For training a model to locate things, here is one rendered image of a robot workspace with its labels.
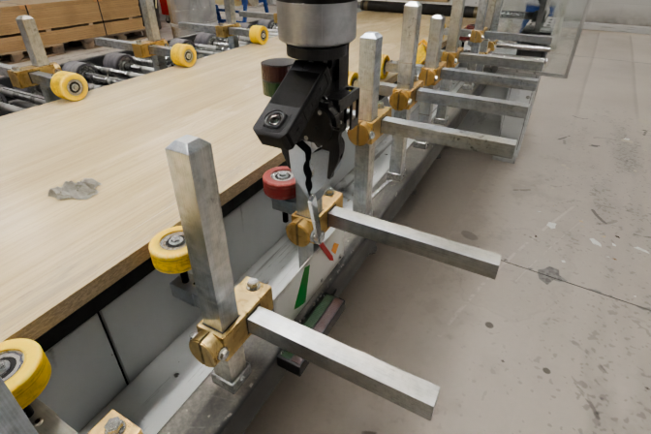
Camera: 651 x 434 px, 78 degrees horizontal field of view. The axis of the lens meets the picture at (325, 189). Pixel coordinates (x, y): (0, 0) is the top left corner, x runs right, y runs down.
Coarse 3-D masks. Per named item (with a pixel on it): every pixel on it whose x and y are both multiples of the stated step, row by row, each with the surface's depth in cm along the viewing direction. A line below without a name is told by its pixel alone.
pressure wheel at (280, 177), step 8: (272, 168) 82; (280, 168) 82; (288, 168) 82; (264, 176) 79; (272, 176) 79; (280, 176) 79; (288, 176) 80; (264, 184) 78; (272, 184) 77; (280, 184) 76; (288, 184) 77; (264, 192) 79; (272, 192) 77; (280, 192) 77; (288, 192) 77; (288, 216) 85
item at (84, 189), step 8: (64, 184) 75; (72, 184) 74; (80, 184) 74; (88, 184) 76; (96, 184) 77; (48, 192) 74; (56, 192) 74; (64, 192) 73; (72, 192) 73; (80, 192) 73; (88, 192) 74; (96, 192) 74
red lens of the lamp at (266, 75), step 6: (264, 66) 61; (288, 66) 61; (264, 72) 62; (270, 72) 61; (276, 72) 61; (282, 72) 61; (264, 78) 63; (270, 78) 62; (276, 78) 62; (282, 78) 62
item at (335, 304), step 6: (336, 300) 79; (342, 300) 79; (330, 306) 77; (336, 306) 77; (330, 312) 76; (324, 318) 75; (330, 318) 75; (318, 324) 74; (324, 324) 74; (318, 330) 72; (294, 360) 67; (300, 360) 67
